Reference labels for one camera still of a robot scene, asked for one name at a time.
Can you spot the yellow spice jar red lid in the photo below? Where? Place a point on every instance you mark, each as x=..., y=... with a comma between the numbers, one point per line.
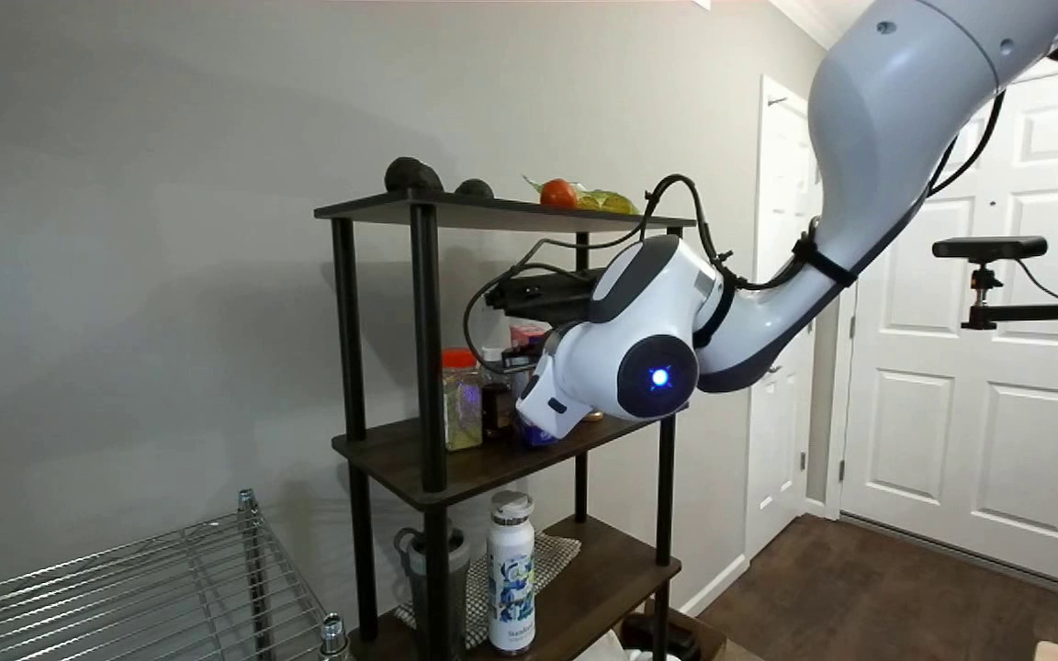
x=459, y=404

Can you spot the green yellow fruit package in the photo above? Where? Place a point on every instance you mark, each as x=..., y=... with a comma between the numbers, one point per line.
x=607, y=203

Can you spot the small clear plastic bottle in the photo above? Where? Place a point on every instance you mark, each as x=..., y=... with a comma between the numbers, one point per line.
x=331, y=636

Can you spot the black avocado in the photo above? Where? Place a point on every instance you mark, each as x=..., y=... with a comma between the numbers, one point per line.
x=411, y=174

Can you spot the black external camera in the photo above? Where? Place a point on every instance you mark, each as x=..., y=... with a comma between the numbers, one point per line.
x=988, y=249

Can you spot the orange tomato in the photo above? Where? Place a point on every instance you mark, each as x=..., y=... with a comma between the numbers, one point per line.
x=557, y=193

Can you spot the dark round floor object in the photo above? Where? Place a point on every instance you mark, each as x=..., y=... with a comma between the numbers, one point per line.
x=662, y=636

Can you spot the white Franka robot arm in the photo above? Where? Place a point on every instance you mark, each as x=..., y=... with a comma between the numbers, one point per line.
x=899, y=113

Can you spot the grey flask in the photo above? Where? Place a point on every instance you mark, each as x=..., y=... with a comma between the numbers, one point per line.
x=457, y=582

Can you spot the white water bottle blue print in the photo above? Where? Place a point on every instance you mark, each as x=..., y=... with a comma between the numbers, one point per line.
x=511, y=575

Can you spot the narrow white door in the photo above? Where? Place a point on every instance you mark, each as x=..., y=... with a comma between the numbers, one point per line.
x=786, y=466

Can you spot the white panelled door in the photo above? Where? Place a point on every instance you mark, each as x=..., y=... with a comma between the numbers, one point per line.
x=983, y=452

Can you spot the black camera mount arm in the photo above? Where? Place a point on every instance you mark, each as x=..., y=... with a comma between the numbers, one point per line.
x=1046, y=314

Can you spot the small dark avocado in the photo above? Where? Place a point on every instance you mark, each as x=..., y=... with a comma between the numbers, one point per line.
x=474, y=193

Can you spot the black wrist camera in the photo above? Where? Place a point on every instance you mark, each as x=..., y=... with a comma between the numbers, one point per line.
x=540, y=292

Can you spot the dark wood shelf unit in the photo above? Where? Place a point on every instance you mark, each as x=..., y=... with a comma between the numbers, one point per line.
x=427, y=370

